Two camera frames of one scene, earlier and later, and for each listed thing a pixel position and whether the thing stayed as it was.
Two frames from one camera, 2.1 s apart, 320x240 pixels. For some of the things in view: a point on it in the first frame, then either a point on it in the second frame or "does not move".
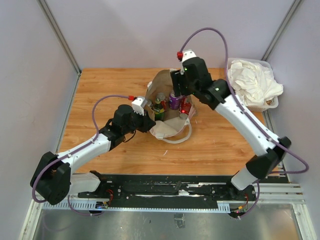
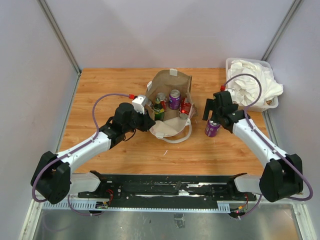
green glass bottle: [159, 111] does not move
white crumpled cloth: [254, 83] does not move
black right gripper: [177, 80] → [210, 105]
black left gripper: [148, 123] does not move
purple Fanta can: [174, 102] → [211, 128]
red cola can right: [185, 106] does not move
